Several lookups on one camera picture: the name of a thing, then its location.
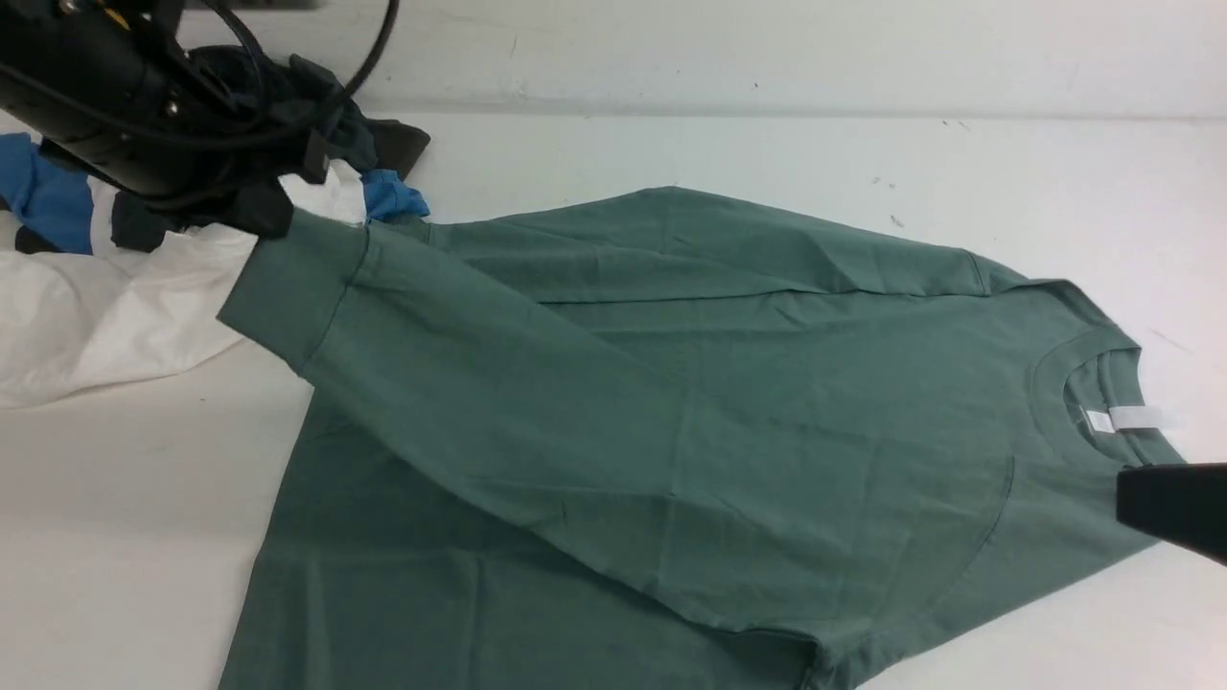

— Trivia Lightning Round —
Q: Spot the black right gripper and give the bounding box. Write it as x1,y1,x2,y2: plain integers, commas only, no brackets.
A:
1117,463,1226,566

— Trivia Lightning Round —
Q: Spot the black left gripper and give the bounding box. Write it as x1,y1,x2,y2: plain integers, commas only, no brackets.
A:
38,38,328,239

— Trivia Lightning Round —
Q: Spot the green long-sleeved shirt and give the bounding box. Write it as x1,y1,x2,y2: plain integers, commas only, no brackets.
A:
220,187,1182,689

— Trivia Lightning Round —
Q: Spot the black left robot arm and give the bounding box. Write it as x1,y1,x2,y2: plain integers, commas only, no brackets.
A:
1,1,329,239

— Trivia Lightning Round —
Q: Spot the blue shirt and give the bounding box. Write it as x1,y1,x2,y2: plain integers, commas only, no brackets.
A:
2,133,429,255

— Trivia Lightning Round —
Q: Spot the white shirt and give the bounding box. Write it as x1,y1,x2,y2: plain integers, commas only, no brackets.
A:
0,160,369,410

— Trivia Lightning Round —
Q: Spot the white neck label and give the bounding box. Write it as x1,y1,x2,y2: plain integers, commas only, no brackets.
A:
1082,405,1164,435

